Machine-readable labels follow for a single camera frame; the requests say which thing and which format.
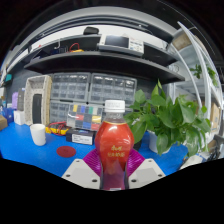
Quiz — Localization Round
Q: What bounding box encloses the black oblong speaker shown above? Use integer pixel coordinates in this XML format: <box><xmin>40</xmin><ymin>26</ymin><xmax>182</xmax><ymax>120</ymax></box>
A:
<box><xmin>32</xmin><ymin>93</ymin><xmax>43</xmax><ymax>125</ymax></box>

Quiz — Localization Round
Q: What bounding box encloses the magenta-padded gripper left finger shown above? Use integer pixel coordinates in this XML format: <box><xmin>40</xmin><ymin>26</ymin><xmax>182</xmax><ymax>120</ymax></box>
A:
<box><xmin>61</xmin><ymin>148</ymin><xmax>103</xmax><ymax>191</ymax></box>

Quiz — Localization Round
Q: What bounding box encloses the black workbench shelf unit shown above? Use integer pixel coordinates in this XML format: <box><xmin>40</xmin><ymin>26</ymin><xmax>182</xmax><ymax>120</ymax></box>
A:
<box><xmin>6</xmin><ymin>6</ymin><xmax>186</xmax><ymax>84</ymax></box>

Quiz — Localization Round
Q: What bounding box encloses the blue box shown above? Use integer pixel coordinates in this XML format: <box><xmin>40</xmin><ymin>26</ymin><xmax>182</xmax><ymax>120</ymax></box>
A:
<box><xmin>2</xmin><ymin>107</ymin><xmax>15</xmax><ymax>125</ymax></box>

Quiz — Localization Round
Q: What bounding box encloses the red drink bottle white cap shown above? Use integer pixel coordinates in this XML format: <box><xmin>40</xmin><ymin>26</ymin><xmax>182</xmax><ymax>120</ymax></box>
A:
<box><xmin>94</xmin><ymin>99</ymin><xmax>135</xmax><ymax>192</ymax></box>

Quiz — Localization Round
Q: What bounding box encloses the brown cardboard box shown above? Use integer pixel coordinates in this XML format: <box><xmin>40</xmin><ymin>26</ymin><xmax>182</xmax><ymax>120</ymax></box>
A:
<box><xmin>0</xmin><ymin>114</ymin><xmax>8</xmax><ymax>132</ymax></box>

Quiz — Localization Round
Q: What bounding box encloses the small teal box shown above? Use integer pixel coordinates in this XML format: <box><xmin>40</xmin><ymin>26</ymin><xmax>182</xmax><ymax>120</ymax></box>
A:
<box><xmin>4</xmin><ymin>73</ymin><xmax>14</xmax><ymax>84</ymax></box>

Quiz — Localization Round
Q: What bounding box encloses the white cardboard box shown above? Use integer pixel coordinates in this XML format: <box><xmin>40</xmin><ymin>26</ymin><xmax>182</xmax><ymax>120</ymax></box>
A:
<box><xmin>13</xmin><ymin>109</ymin><xmax>26</xmax><ymax>126</ymax></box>

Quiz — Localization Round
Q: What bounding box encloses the purple box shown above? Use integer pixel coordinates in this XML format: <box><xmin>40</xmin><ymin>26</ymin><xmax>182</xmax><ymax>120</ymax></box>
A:
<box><xmin>11</xmin><ymin>91</ymin><xmax>19</xmax><ymax>110</ymax></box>

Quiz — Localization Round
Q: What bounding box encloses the green potted plant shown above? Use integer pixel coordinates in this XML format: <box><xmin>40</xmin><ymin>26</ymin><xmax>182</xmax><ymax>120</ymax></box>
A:
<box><xmin>123</xmin><ymin>79</ymin><xmax>213</xmax><ymax>158</ymax></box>

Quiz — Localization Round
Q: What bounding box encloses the white cup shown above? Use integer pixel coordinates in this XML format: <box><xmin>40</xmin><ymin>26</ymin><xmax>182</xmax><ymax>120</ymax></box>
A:
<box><xmin>29</xmin><ymin>123</ymin><xmax>47</xmax><ymax>147</ymax></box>

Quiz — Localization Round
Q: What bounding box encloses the beige perforated tray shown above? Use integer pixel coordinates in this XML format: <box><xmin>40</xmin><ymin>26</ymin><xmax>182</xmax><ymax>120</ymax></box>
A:
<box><xmin>23</xmin><ymin>74</ymin><xmax>53</xmax><ymax>127</ymax></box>

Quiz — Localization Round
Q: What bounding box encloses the flat round red coaster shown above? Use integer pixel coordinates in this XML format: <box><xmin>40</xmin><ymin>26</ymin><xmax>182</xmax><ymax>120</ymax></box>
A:
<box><xmin>56</xmin><ymin>145</ymin><xmax>77</xmax><ymax>159</ymax></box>

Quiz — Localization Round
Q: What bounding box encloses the white metal shelf rack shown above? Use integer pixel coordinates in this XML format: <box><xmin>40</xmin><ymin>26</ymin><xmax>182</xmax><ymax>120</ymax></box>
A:
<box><xmin>168</xmin><ymin>21</ymin><xmax>224</xmax><ymax>158</ymax></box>

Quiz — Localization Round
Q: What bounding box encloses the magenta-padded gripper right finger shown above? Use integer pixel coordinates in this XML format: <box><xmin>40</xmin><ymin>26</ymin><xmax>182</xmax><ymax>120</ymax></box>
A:
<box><xmin>125</xmin><ymin>148</ymin><xmax>167</xmax><ymax>190</ymax></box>

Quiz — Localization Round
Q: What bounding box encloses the grey box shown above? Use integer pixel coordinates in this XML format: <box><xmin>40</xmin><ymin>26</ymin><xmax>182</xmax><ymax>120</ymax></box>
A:
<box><xmin>16</xmin><ymin>87</ymin><xmax>26</xmax><ymax>112</ymax></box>

